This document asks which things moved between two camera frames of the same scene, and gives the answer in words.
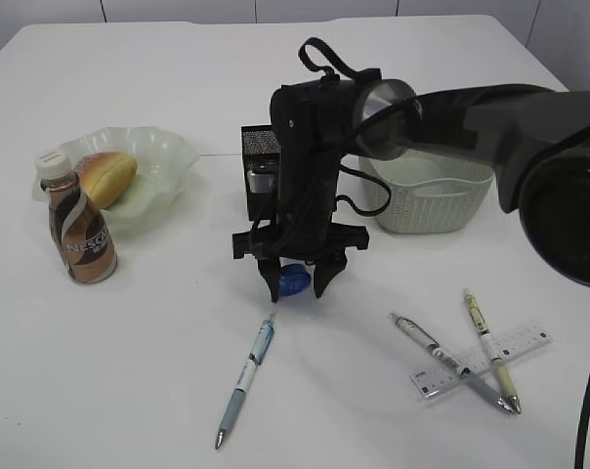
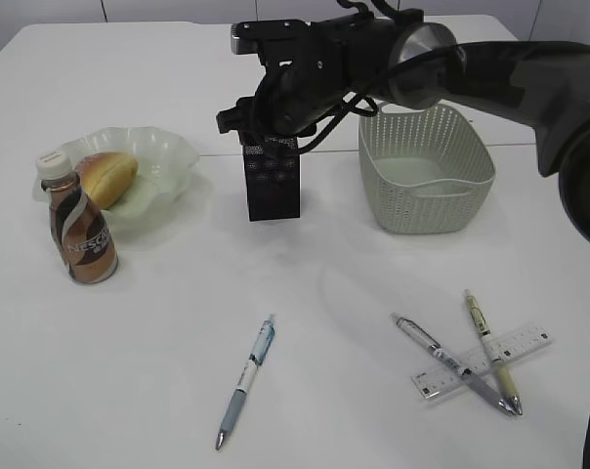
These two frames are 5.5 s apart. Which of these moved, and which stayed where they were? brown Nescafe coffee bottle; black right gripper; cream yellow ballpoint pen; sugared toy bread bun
Moved: black right gripper
Stayed: cream yellow ballpoint pen; sugared toy bread bun; brown Nescafe coffee bottle
